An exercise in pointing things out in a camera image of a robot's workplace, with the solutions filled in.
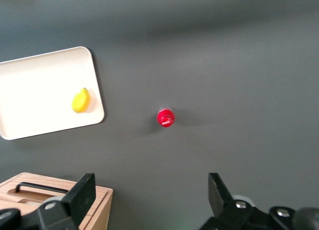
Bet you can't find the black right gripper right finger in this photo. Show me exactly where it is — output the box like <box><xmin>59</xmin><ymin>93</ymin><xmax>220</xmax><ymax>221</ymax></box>
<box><xmin>198</xmin><ymin>172</ymin><xmax>319</xmax><ymax>230</ymax></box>

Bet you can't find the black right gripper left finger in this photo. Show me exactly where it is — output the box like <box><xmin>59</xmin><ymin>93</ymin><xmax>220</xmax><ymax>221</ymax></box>
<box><xmin>0</xmin><ymin>173</ymin><xmax>97</xmax><ymax>230</ymax></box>

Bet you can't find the red coke bottle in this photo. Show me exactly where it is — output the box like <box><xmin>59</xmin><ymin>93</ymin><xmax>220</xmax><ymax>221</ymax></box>
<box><xmin>156</xmin><ymin>107</ymin><xmax>176</xmax><ymax>128</ymax></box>

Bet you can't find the cream rectangular tray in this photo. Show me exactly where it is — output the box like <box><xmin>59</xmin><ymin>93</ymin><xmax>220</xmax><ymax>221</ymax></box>
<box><xmin>0</xmin><ymin>46</ymin><xmax>105</xmax><ymax>141</ymax></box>

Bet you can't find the wooden drawer cabinet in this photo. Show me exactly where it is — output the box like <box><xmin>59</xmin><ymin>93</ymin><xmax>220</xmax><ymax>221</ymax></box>
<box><xmin>0</xmin><ymin>172</ymin><xmax>114</xmax><ymax>230</ymax></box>

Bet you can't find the yellow toy lemon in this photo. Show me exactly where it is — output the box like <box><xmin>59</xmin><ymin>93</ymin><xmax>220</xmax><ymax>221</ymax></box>
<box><xmin>71</xmin><ymin>87</ymin><xmax>91</xmax><ymax>114</ymax></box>

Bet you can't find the black lower drawer handle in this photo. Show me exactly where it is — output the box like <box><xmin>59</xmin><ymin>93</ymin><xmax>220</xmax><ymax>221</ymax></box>
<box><xmin>15</xmin><ymin>181</ymin><xmax>69</xmax><ymax>194</ymax></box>

